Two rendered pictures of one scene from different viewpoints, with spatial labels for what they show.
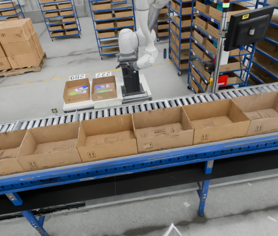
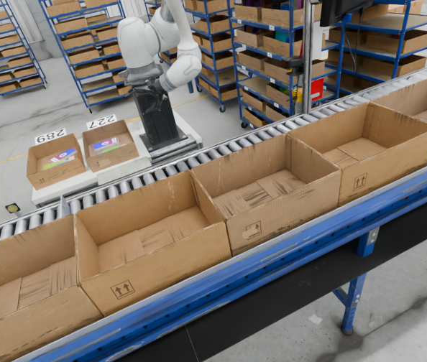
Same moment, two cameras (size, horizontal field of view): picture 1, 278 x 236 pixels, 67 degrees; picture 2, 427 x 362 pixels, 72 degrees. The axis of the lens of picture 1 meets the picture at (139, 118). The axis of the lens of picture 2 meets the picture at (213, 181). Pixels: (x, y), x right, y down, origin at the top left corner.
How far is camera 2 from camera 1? 0.64 m
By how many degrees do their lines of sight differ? 10
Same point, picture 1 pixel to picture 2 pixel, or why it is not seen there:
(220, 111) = (351, 131)
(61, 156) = (39, 319)
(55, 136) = (18, 265)
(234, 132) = (410, 159)
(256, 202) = (424, 279)
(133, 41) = (148, 39)
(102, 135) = (133, 234)
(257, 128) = not seen: outside the picture
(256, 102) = (407, 103)
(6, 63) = not seen: outside the picture
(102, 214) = not seen: outside the picture
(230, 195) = (380, 281)
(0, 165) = not seen: outside the picture
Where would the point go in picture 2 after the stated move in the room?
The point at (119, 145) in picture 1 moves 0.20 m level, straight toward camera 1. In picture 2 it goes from (187, 247) to (225, 307)
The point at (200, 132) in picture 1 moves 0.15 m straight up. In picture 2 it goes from (352, 174) to (359, 131)
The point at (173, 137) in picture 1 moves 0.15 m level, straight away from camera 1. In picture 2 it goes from (302, 198) to (285, 170)
